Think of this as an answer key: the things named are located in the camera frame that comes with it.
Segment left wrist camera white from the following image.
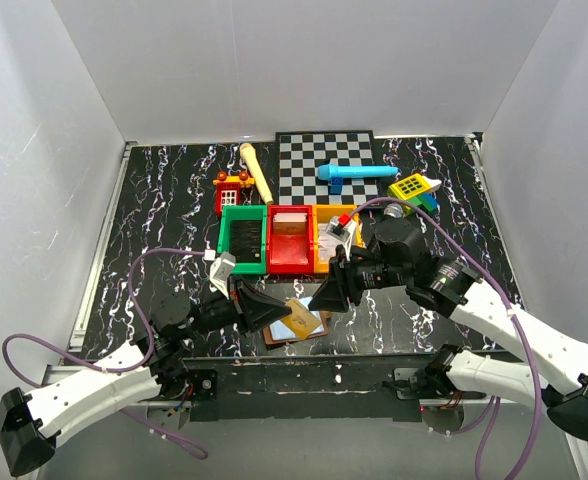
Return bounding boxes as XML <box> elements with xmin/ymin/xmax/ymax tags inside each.
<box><xmin>208</xmin><ymin>252</ymin><xmax>236</xmax><ymax>299</ymax></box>

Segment yellow green block toy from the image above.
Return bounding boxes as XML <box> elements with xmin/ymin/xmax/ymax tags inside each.
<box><xmin>387</xmin><ymin>173</ymin><xmax>442</xmax><ymax>214</ymax></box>

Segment beige toy microphone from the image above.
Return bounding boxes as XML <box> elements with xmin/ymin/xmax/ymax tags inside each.
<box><xmin>239</xmin><ymin>143</ymin><xmax>274</xmax><ymax>206</ymax></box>

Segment checkered chess board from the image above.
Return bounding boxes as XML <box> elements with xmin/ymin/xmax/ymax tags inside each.
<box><xmin>276</xmin><ymin>130</ymin><xmax>382</xmax><ymax>205</ymax></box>

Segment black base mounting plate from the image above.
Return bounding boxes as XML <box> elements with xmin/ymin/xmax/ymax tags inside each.
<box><xmin>178</xmin><ymin>354</ymin><xmax>483</xmax><ymax>422</ymax></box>

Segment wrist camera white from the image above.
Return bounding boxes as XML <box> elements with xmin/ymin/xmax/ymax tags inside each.
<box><xmin>208</xmin><ymin>252</ymin><xmax>236</xmax><ymax>299</ymax></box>
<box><xmin>325</xmin><ymin>213</ymin><xmax>358</xmax><ymax>257</ymax></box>

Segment brown leather card holder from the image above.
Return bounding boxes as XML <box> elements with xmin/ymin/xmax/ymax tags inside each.
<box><xmin>261</xmin><ymin>296</ymin><xmax>331</xmax><ymax>351</ymax></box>

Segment yellow plastic bin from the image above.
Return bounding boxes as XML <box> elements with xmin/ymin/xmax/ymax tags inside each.
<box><xmin>313</xmin><ymin>204</ymin><xmax>357</xmax><ymax>274</ymax></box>

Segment blue toy microphone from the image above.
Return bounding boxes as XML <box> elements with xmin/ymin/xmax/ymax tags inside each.
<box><xmin>316</xmin><ymin>164</ymin><xmax>399</xmax><ymax>182</ymax></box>

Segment black card in green bin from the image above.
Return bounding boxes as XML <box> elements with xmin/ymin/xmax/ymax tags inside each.
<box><xmin>228</xmin><ymin>220</ymin><xmax>262</xmax><ymax>264</ymax></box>

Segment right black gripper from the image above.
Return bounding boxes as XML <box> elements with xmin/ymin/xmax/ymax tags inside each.
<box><xmin>307</xmin><ymin>244</ymin><xmax>410</xmax><ymax>313</ymax></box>

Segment black silver microphone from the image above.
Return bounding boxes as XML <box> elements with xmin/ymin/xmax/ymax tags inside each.
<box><xmin>383</xmin><ymin>203</ymin><xmax>405</xmax><ymax>219</ymax></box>

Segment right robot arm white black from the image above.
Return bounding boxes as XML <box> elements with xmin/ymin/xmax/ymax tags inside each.
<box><xmin>309</xmin><ymin>218</ymin><xmax>588</xmax><ymax>441</ymax></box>

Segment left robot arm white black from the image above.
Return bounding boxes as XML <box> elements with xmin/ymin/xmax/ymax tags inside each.
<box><xmin>0</xmin><ymin>277</ymin><xmax>291</xmax><ymax>477</ymax></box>

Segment cards in yellow bin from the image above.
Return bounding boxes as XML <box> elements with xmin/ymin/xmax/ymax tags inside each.
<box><xmin>318</xmin><ymin>223</ymin><xmax>340</xmax><ymax>263</ymax></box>

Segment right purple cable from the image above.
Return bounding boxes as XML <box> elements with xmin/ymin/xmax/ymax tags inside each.
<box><xmin>336</xmin><ymin>196</ymin><xmax>543</xmax><ymax>480</ymax></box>

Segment green plastic bin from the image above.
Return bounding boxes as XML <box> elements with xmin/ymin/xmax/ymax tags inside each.
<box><xmin>217</xmin><ymin>205</ymin><xmax>268</xmax><ymax>275</ymax></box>

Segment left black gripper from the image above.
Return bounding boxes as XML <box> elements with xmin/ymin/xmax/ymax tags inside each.
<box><xmin>181</xmin><ymin>274</ymin><xmax>292</xmax><ymax>340</ymax></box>

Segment small blue toy block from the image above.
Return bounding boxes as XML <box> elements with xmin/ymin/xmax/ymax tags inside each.
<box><xmin>328</xmin><ymin>177</ymin><xmax>343</xmax><ymax>195</ymax></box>

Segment red plastic bin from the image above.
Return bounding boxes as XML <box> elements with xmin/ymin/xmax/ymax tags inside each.
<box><xmin>267</xmin><ymin>204</ymin><xmax>314</xmax><ymax>275</ymax></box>

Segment card stack in red bin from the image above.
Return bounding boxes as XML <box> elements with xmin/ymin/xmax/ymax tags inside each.
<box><xmin>272</xmin><ymin>211</ymin><xmax>308</xmax><ymax>235</ymax></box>

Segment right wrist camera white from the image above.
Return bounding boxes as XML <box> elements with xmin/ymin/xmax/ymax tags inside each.
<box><xmin>325</xmin><ymin>213</ymin><xmax>358</xmax><ymax>257</ymax></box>

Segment red toy block house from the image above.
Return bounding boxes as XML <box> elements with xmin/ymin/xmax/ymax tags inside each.
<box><xmin>213</xmin><ymin>171</ymin><xmax>255</xmax><ymax>218</ymax></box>

